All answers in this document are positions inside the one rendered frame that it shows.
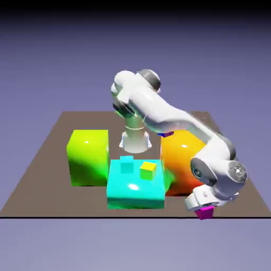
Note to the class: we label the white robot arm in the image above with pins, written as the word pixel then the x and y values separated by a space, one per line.
pixel 163 110

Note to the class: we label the large cyan box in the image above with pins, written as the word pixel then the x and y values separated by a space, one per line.
pixel 135 186

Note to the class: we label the small cyan cube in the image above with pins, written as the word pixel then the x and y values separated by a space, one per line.
pixel 127 166

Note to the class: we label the small magenta cube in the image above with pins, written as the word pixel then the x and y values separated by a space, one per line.
pixel 205 213

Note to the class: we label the small yellow cube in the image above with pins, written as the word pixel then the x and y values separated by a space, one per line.
pixel 147 170

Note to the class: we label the large lime green box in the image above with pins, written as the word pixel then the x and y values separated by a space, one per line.
pixel 87 156

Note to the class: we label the small blue cube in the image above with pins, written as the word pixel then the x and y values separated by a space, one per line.
pixel 166 134

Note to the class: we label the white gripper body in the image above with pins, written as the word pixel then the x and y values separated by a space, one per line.
pixel 198 199

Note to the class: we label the large orange box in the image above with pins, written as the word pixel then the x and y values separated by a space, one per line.
pixel 180 161

